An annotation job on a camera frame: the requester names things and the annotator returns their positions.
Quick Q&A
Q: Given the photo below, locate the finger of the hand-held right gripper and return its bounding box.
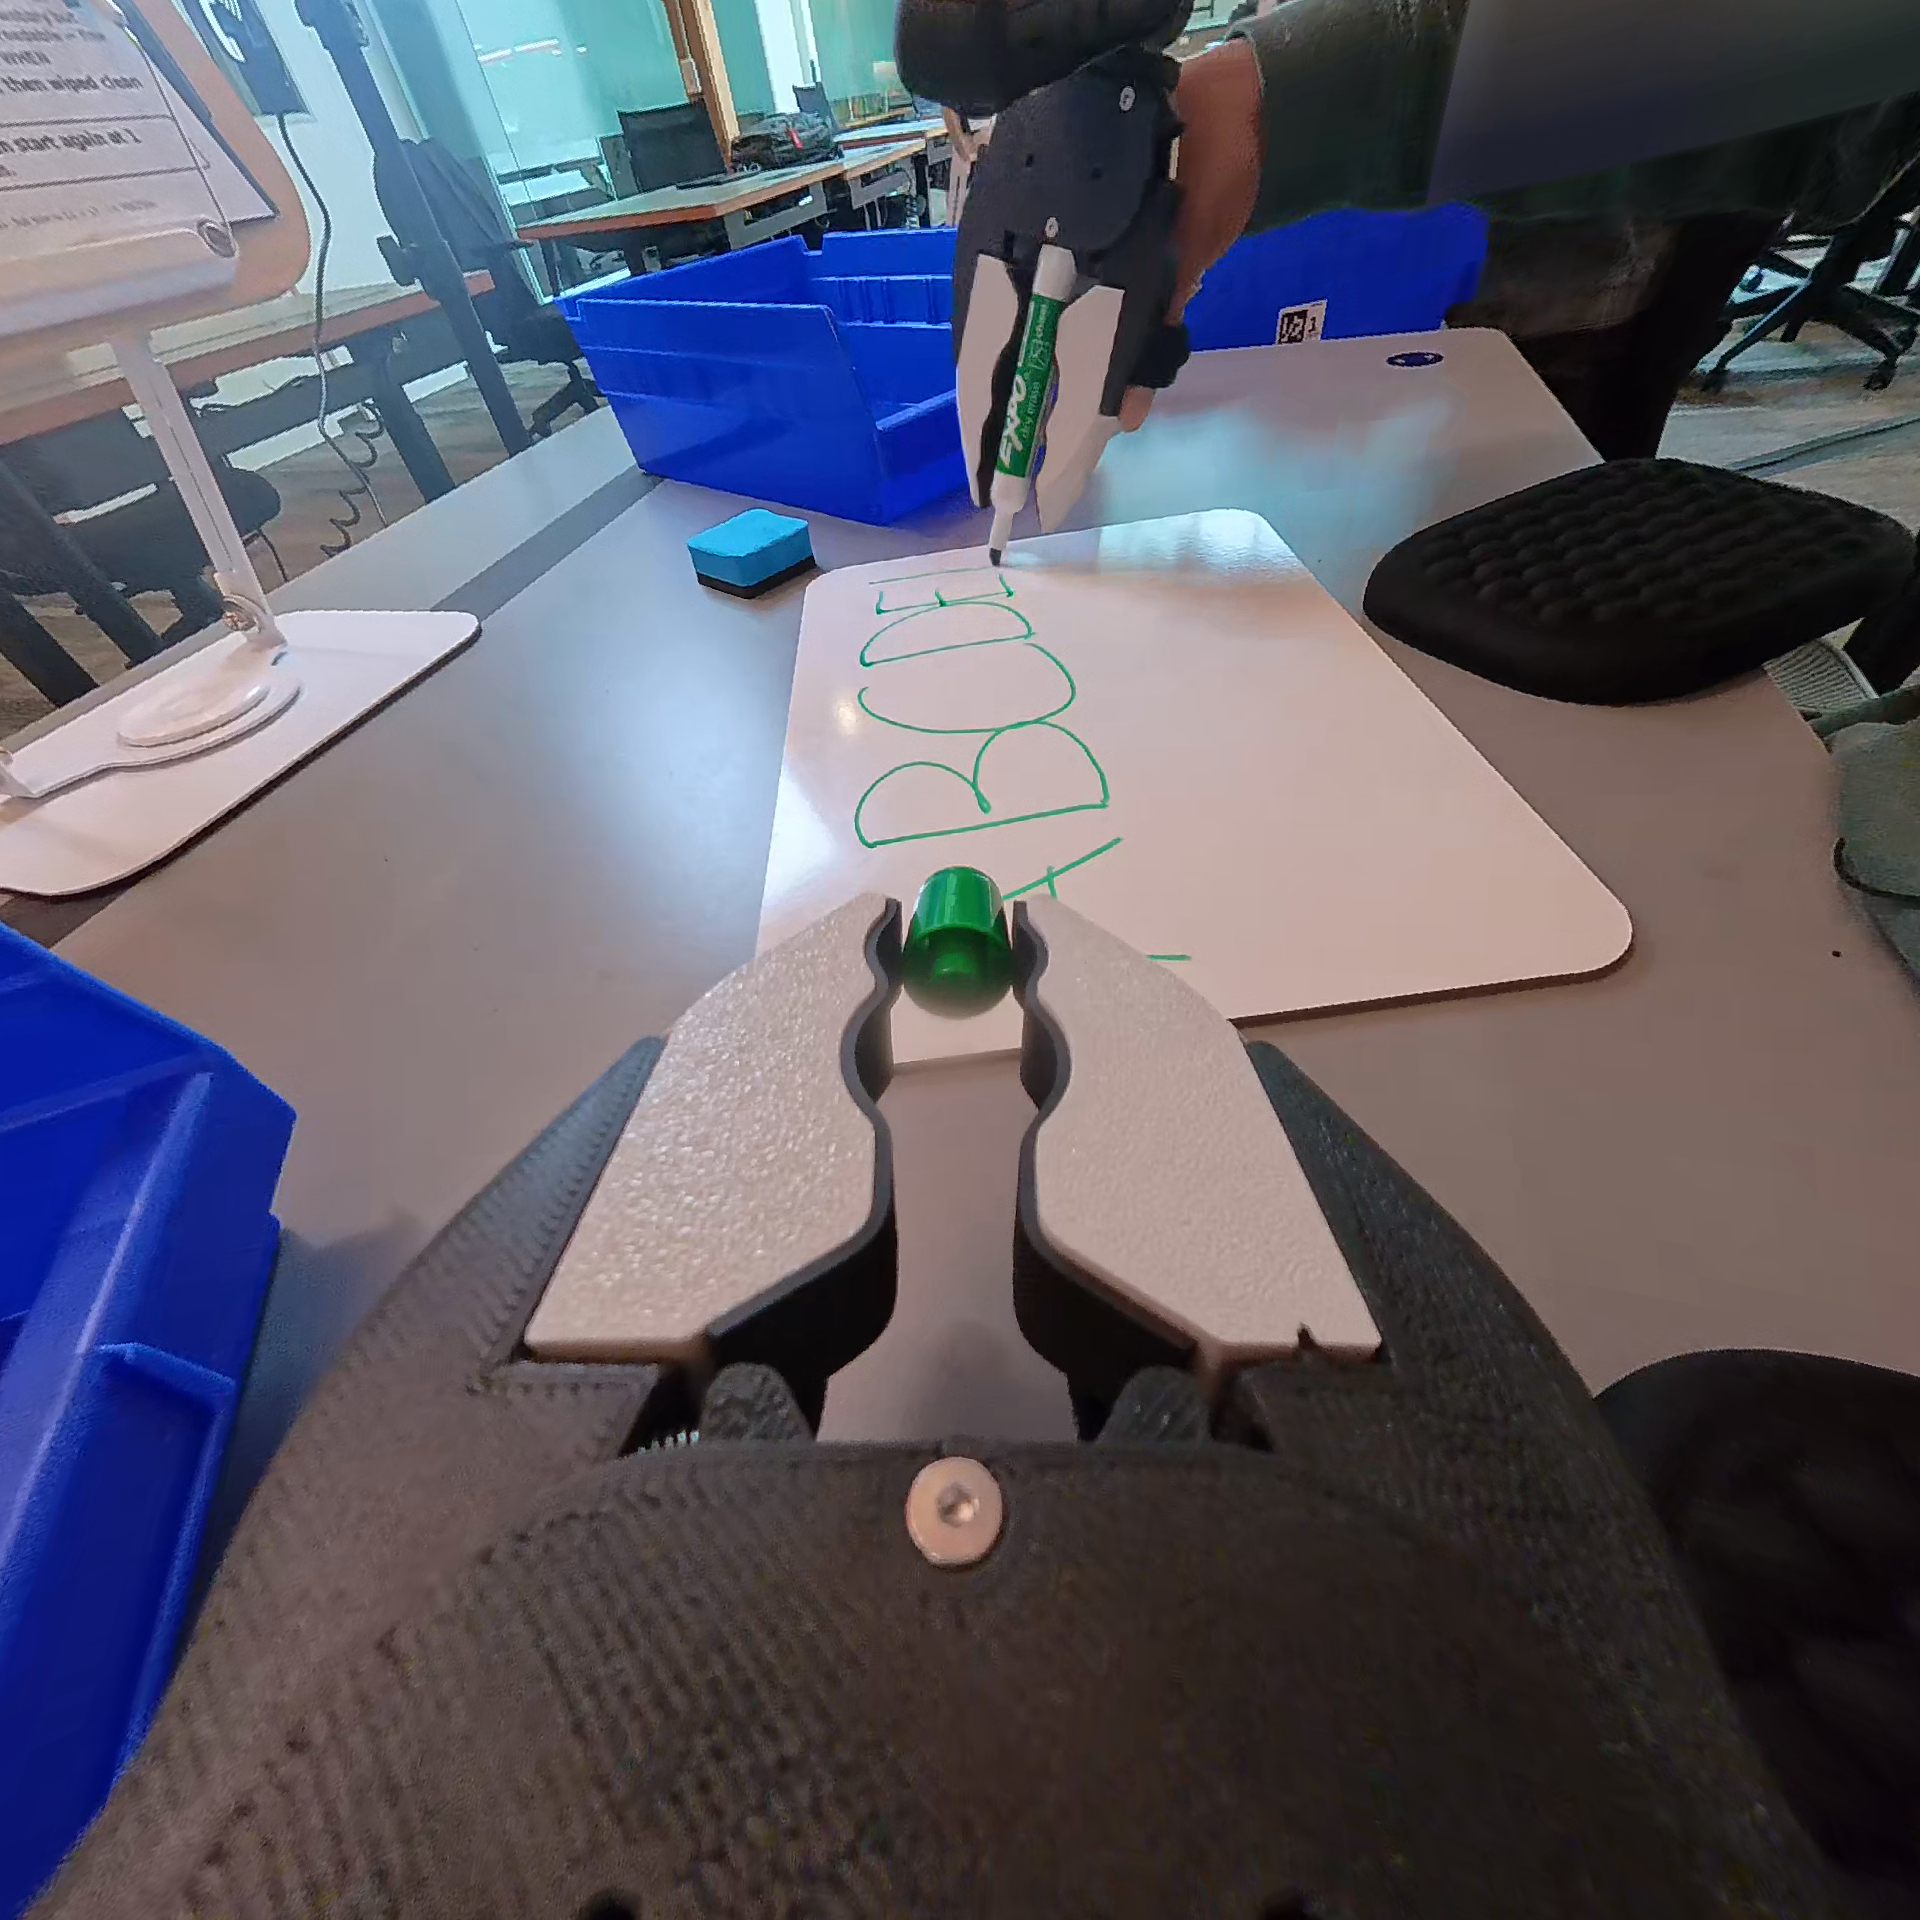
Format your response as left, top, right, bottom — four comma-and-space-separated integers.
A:
1045, 283, 1147, 506
950, 266, 1040, 514

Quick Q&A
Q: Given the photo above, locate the green marker cap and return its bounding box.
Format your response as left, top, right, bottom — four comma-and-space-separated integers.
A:
899, 864, 1023, 1017

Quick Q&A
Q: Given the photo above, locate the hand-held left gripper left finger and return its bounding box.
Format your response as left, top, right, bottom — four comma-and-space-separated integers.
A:
525, 897, 907, 1424

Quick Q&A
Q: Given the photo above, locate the green dry-erase marker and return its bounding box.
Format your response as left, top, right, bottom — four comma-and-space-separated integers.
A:
982, 248, 1086, 568

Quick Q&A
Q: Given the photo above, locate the wooden office table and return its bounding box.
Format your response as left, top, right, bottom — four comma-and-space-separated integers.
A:
516, 128, 962, 280

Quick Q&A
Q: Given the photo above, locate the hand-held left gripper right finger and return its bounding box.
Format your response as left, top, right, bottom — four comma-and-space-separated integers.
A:
1007, 897, 1386, 1424

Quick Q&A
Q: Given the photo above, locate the white whiteboard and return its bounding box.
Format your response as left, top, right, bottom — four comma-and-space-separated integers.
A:
752, 507, 1642, 1041

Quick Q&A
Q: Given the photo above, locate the person's right hand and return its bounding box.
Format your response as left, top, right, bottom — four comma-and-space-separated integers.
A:
1162, 35, 1271, 309

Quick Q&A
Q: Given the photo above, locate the blue plastic bin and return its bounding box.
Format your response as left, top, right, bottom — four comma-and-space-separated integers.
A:
560, 232, 974, 530
0, 920, 299, 1920
1183, 202, 1498, 357

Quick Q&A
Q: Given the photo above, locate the black textured wrist pad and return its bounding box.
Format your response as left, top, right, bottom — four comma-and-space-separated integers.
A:
1362, 456, 1920, 712
1598, 1348, 1920, 1920

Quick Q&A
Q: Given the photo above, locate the black office chair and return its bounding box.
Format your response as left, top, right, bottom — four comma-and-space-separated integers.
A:
1704, 144, 1920, 387
372, 134, 607, 453

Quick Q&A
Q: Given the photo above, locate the blue whiteboard eraser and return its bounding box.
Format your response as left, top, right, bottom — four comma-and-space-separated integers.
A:
682, 506, 821, 592

